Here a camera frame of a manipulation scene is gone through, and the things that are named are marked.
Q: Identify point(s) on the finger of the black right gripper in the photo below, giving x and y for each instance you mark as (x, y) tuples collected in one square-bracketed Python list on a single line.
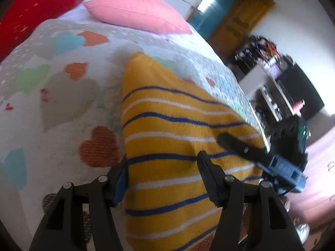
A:
[(244, 150)]

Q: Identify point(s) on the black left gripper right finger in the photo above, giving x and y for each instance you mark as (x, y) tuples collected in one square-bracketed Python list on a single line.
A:
[(253, 217)]

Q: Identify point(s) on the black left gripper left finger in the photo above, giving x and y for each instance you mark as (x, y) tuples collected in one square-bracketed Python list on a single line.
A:
[(62, 227)]

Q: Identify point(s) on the yellow striped knit sweater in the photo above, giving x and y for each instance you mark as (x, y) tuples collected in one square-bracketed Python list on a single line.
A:
[(166, 121)]

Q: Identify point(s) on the white shelf desk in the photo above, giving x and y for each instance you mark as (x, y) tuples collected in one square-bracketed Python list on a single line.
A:
[(267, 96)]

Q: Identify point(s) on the black television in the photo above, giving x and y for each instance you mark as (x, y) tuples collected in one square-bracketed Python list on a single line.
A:
[(297, 87)]

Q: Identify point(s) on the heart patterned quilted bedspread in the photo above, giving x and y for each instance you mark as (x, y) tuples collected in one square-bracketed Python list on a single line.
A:
[(61, 97)]

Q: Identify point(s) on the cluttered black shoe rack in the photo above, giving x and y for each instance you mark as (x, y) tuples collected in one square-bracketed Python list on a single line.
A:
[(255, 50)]

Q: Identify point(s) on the brown wooden door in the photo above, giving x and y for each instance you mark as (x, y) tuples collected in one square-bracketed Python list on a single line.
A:
[(237, 25)]

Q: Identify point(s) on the teal door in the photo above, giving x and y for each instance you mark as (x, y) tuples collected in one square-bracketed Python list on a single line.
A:
[(209, 14)]

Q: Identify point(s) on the pink pillow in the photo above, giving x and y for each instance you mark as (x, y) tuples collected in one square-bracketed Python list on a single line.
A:
[(154, 16)]

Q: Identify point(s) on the red floral quilt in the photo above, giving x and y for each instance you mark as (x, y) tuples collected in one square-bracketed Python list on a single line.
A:
[(23, 16)]

